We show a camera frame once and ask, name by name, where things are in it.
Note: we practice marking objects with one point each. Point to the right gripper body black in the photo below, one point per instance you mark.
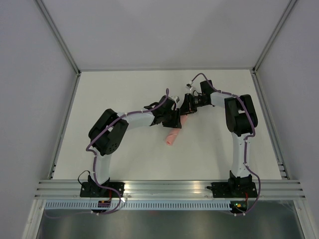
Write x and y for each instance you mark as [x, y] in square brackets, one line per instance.
[198, 101]

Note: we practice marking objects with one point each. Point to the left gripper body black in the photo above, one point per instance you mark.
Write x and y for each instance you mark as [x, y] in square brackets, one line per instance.
[166, 114]

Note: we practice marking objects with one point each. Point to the pink cloth napkin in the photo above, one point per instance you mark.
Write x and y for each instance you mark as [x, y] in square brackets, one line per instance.
[171, 137]

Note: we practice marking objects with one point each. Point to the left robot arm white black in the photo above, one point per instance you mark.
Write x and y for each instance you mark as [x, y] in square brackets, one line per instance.
[106, 136]

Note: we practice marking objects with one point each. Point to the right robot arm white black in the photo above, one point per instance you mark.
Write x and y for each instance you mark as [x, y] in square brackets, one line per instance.
[241, 121]

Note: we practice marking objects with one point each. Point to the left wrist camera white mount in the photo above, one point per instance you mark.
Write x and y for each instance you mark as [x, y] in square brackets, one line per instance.
[175, 99]

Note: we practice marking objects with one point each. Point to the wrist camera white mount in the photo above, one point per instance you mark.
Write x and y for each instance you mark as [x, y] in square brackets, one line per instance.
[175, 99]
[189, 86]

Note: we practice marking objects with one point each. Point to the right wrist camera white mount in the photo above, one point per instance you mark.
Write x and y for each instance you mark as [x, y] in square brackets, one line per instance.
[189, 86]

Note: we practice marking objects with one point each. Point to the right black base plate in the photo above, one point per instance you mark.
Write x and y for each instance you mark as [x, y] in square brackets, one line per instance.
[225, 190]

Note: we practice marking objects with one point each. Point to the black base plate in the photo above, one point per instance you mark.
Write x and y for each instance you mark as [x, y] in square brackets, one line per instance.
[225, 190]
[91, 190]

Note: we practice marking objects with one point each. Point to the white slotted cable duct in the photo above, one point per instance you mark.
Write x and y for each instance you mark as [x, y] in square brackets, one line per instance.
[140, 205]

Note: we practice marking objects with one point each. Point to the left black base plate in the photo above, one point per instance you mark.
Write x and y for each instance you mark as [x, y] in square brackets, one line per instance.
[91, 190]

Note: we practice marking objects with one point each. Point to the right aluminium frame post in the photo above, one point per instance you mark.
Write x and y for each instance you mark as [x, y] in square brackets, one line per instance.
[277, 29]

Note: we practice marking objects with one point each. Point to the aluminium frame post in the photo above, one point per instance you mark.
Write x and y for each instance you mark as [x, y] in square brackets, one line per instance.
[58, 37]
[277, 29]

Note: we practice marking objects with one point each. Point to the aluminium mounting rail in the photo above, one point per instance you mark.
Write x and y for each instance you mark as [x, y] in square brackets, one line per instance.
[283, 189]

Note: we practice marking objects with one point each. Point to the left aluminium frame post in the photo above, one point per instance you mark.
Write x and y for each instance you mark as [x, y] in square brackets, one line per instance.
[58, 37]

